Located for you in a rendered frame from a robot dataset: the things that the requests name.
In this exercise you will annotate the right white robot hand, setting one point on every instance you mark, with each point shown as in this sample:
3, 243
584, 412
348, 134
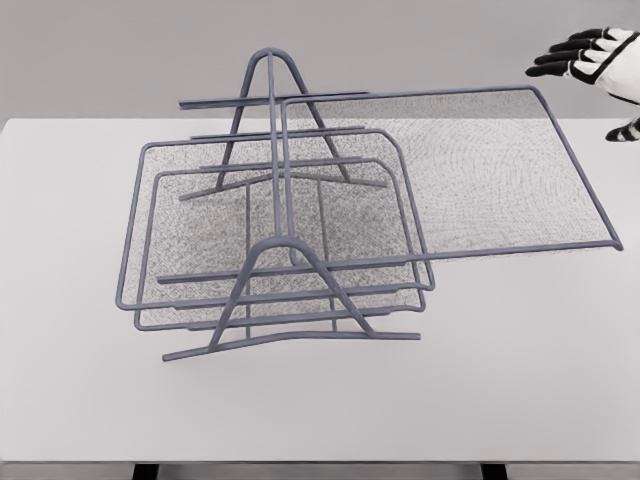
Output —
620, 60

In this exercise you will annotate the large grey mesh tray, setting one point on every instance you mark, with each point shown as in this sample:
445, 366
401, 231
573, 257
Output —
480, 170

